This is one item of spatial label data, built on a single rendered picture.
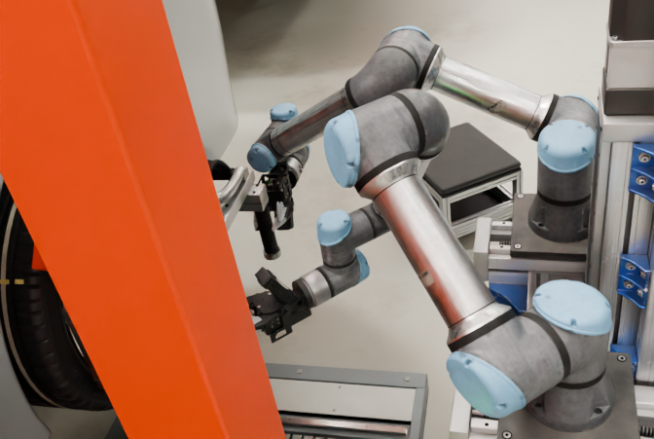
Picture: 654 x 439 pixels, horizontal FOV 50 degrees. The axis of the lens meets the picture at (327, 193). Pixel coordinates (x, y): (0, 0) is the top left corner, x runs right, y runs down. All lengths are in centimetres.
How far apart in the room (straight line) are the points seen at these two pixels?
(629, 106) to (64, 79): 85
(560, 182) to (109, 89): 108
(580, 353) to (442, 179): 163
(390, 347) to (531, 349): 146
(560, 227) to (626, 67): 53
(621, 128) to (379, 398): 135
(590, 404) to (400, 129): 54
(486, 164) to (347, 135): 169
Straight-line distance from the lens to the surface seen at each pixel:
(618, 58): 118
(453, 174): 273
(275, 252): 177
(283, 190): 177
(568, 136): 157
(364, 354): 252
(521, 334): 112
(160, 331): 88
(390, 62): 158
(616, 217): 130
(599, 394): 127
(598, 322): 115
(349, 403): 229
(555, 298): 117
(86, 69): 69
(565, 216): 161
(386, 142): 114
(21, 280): 148
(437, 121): 120
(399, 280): 278
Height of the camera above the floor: 184
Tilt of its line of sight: 34 degrees down
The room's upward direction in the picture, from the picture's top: 10 degrees counter-clockwise
